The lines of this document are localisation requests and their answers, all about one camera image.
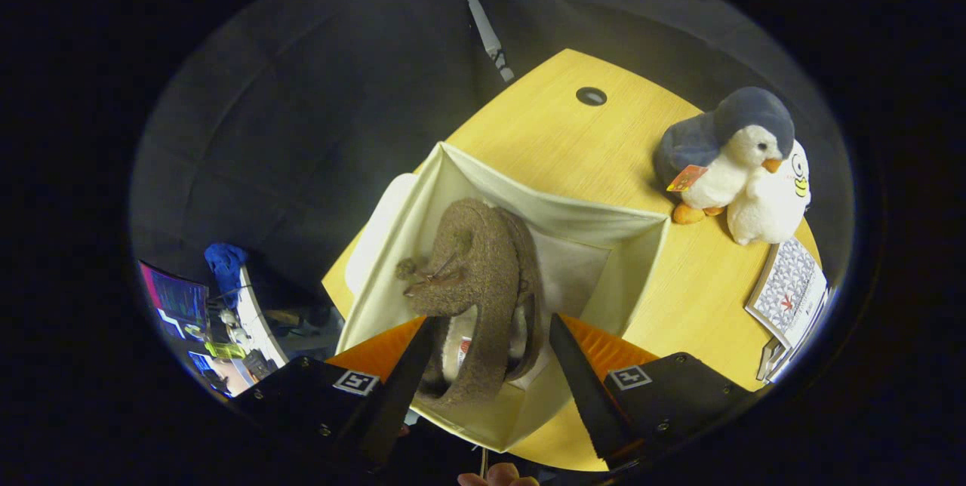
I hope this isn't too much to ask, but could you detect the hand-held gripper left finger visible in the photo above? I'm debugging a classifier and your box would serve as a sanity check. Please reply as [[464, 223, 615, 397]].
[[230, 315, 437, 472]]

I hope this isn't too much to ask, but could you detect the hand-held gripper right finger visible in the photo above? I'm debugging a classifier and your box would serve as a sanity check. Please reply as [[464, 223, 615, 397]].
[[549, 312, 755, 472]]

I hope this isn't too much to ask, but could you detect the brown fuzzy slipper shoe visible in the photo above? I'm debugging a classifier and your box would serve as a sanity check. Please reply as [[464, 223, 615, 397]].
[[494, 203, 546, 383], [395, 198, 529, 408]]

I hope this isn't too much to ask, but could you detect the beige fabric storage box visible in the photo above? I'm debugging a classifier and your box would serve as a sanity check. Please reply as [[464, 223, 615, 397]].
[[334, 141, 672, 454]]

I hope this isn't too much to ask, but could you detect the cluttered white desk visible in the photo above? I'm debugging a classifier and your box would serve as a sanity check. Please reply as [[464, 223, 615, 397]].
[[192, 266, 291, 396]]

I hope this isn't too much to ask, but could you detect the white book blue photo cover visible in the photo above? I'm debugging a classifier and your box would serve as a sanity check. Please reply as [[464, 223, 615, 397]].
[[756, 335, 804, 383]]

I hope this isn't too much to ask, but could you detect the blue cloth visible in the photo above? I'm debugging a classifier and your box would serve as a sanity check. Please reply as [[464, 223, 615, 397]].
[[204, 242, 249, 298]]

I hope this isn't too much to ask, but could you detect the grey patterned white book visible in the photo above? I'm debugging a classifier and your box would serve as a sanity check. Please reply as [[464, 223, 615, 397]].
[[744, 237, 829, 351]]

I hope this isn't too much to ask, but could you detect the pink blue computer monitor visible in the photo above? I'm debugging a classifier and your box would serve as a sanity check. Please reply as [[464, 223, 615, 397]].
[[138, 260, 210, 341]]

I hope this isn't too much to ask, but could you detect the white duck plush toy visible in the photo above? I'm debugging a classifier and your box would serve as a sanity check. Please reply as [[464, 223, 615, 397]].
[[726, 139, 812, 247]]

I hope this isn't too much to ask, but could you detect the grey white penguin plush toy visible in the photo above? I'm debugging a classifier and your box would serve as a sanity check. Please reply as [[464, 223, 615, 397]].
[[653, 86, 795, 226]]

